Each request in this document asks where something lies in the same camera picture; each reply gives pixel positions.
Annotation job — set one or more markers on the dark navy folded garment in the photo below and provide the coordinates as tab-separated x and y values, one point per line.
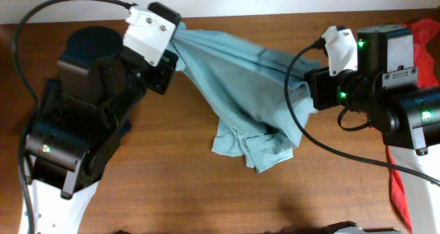
53	86

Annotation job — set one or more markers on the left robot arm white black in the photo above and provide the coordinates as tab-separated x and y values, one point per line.
84	115

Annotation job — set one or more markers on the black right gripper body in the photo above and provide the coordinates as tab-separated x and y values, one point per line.
329	91

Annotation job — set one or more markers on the light blue t-shirt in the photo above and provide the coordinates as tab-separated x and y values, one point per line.
244	84

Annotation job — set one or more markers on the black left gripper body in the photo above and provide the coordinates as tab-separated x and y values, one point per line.
156	78

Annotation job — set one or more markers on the red t-shirt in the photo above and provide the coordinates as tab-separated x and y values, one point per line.
423	32

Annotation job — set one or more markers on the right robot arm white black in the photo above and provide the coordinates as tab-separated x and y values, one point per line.
373	71

